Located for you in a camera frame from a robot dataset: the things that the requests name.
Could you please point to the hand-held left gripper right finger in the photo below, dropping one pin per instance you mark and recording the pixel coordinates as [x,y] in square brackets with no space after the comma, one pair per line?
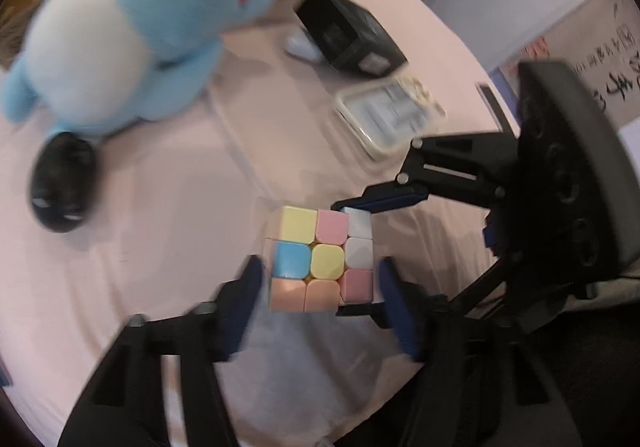
[395,309]

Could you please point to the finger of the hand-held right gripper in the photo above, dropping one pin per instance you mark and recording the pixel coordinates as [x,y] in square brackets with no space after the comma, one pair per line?
[395,201]
[487,279]

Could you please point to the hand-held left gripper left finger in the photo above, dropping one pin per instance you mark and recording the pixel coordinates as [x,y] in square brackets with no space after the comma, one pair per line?
[247,299]

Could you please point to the clear plastic case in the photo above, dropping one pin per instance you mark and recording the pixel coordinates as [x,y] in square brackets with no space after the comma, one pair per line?
[390,117]

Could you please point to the pastel puzzle cube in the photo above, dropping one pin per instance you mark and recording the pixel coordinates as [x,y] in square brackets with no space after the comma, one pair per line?
[325,262]

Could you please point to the black product box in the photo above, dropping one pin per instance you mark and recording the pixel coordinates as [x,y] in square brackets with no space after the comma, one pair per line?
[345,32]

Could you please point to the white earbuds case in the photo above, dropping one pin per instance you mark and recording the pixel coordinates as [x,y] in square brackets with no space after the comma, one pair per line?
[300,47]

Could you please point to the small black object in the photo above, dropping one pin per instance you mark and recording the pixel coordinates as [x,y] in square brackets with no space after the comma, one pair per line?
[62,187]

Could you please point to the blue plush toy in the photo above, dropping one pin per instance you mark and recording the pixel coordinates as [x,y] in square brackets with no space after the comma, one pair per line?
[125,37]

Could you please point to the person's right forearm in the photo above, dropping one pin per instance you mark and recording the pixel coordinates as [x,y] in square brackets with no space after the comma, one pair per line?
[612,292]

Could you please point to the pink tablecloth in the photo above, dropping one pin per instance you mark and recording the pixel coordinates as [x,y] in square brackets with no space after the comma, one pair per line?
[160,227]

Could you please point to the calligraphy wall poster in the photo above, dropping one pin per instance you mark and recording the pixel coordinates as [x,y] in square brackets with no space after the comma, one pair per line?
[600,52]

